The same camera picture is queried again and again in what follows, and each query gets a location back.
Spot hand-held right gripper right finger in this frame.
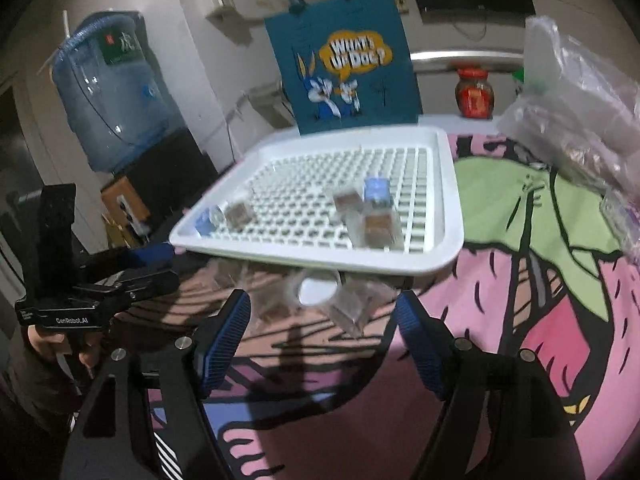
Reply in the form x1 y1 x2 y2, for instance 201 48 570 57
395 290 571 480

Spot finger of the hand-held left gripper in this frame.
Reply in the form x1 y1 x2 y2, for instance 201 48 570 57
97 267 181 308
75 241 174 277

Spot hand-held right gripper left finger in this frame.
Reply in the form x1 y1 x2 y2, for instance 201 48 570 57
67 289 252 480

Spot small clear box brown contents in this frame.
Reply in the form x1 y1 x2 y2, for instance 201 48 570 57
327 280 396 338
224 200 256 228
332 189 368 221
240 265 296 321

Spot round white lid container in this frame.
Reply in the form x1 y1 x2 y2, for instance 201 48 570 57
287 270 343 308

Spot large clear box brown contents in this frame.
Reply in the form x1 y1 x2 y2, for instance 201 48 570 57
357 207 403 251

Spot blue clip with white rollers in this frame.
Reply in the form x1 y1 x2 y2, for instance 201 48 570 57
362 176 393 208

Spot white slotted plastic tray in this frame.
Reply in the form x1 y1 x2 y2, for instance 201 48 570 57
169 126 465 276

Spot person's left forearm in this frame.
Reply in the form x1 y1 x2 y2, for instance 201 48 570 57
0 345 101 461

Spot person's left hand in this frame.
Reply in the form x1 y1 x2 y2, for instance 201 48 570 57
22 325 106 368

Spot white power strip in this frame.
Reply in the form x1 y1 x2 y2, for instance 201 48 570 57
116 194 138 226

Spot wooden box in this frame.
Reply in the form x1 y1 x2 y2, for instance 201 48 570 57
100 177 151 236

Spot black water dispenser cabinet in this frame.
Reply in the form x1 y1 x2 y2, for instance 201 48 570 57
112 127 221 241

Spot printed cartoon table mat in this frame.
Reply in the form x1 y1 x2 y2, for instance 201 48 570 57
115 130 640 480

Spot blue water jug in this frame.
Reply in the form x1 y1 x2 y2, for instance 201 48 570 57
50 10 186 173

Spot teal cartoon tote bag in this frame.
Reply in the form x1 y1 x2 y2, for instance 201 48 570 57
264 0 421 136

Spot red sauce jar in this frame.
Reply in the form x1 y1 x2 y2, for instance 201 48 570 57
455 66 496 120

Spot clear plastic bag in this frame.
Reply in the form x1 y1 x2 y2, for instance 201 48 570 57
497 15 640 261

